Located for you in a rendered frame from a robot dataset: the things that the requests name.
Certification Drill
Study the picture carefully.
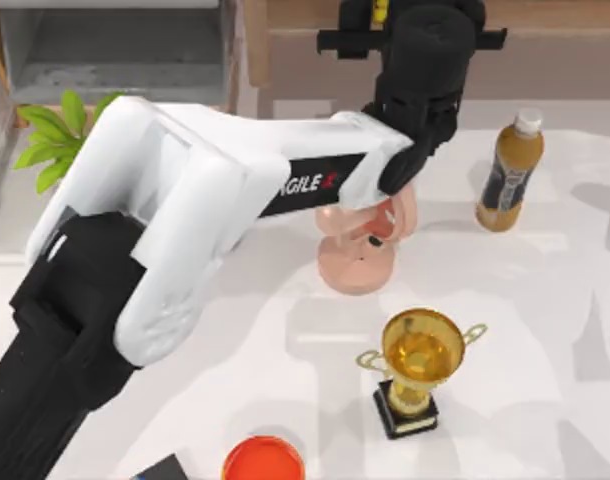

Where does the brown bottle with white cap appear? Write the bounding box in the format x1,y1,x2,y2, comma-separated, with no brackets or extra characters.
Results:
474,108,546,234

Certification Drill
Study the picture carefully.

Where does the grey cabinet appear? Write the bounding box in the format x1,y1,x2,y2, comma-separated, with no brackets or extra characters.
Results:
0,0,250,116

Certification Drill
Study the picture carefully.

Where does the gold trophy with black base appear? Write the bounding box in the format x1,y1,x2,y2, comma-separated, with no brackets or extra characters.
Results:
355,307,488,441

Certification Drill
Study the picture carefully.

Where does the green leafy plant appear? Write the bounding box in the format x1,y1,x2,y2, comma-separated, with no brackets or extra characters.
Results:
13,89,127,194

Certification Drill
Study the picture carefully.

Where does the orange red bowl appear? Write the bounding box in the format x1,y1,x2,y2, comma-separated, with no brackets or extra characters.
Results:
222,435,306,480

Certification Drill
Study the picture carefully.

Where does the black book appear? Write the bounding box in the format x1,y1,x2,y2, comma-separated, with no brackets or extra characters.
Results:
128,453,192,480

